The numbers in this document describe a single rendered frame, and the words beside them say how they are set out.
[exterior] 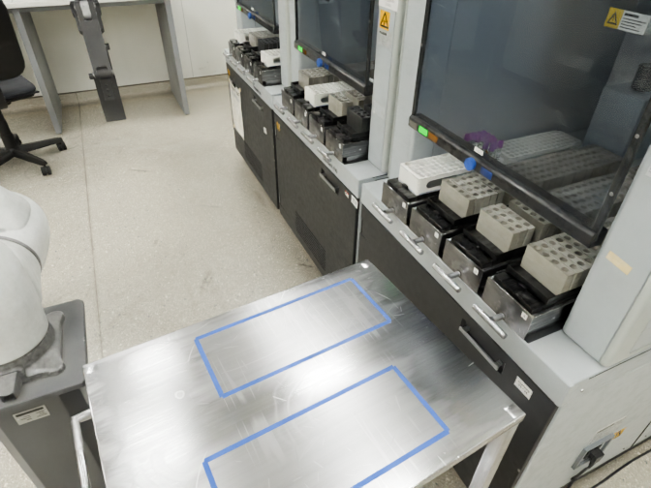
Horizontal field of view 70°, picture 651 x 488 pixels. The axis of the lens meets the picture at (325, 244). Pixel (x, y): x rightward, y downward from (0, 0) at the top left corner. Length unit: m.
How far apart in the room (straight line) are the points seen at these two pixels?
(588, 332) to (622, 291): 0.13
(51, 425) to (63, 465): 0.15
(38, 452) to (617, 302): 1.24
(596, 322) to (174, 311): 1.65
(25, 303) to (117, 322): 1.18
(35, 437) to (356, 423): 0.74
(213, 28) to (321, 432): 4.17
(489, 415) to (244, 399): 0.39
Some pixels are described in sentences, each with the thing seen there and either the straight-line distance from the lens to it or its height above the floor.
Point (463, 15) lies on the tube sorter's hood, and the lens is 1.15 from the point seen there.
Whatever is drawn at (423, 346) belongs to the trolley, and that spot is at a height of 0.82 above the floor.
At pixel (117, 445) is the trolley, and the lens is 0.81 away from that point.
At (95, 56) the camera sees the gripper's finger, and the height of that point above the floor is 1.29.
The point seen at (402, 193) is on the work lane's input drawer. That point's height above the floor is 0.82.
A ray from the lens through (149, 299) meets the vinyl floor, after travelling 2.25.
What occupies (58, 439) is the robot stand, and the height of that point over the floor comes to 0.50.
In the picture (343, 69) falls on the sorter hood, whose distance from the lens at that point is 1.68.
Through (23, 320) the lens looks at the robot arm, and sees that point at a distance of 1.05.
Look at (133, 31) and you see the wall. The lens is 4.54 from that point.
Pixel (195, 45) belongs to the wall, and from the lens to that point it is 4.63.
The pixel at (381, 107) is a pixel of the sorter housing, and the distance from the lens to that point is 1.50.
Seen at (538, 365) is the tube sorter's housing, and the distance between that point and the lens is 1.07.
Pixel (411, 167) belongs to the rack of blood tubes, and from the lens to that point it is 1.35.
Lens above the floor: 1.48
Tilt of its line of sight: 37 degrees down
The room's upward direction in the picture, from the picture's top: 1 degrees clockwise
